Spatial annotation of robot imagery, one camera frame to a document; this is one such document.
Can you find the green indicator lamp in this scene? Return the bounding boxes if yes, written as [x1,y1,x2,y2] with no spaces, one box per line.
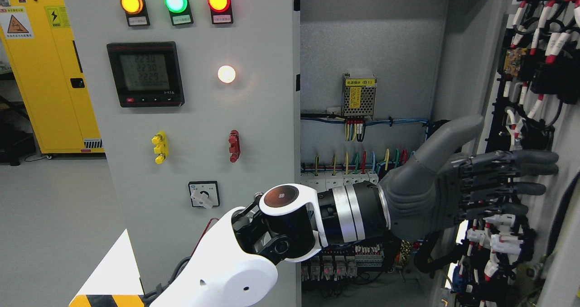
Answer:
[164,0,194,26]

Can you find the black digital power meter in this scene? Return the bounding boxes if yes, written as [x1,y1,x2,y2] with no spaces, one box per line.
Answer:
[107,41,185,108]

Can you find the white breaker socket row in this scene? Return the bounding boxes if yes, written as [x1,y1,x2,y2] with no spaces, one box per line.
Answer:
[299,171,379,190]

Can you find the white indicator lamp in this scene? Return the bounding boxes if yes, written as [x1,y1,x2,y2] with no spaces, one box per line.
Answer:
[217,65,237,84]

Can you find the amber indicator lamp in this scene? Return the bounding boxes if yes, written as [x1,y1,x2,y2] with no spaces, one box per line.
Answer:
[120,0,150,27]

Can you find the yellow safety storage cabinet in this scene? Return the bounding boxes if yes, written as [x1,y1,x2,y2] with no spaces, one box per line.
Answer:
[1,0,104,156]

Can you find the grey cabinet door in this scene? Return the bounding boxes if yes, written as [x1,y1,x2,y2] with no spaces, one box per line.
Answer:
[64,0,300,291]
[431,0,580,307]

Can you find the red terminal posts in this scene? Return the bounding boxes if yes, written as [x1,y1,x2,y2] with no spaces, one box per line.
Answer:
[228,130,241,163]

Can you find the yellow terminal posts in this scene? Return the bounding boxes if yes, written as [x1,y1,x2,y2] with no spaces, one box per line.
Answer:
[151,131,169,165]

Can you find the red indicator lamp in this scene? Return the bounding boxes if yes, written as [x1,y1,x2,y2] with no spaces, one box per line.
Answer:
[207,0,234,24]

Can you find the lower relay terminal row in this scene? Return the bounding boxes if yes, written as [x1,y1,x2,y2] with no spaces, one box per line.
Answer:
[300,242,392,282]

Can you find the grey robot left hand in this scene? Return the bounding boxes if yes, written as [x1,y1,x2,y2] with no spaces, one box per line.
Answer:
[380,115,559,241]

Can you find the perforated metal power supply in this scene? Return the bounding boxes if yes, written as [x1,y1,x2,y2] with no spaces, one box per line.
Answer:
[341,72,377,120]

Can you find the black rotary selector switch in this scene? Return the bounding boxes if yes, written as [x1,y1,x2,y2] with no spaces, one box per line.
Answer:
[188,181,220,209]

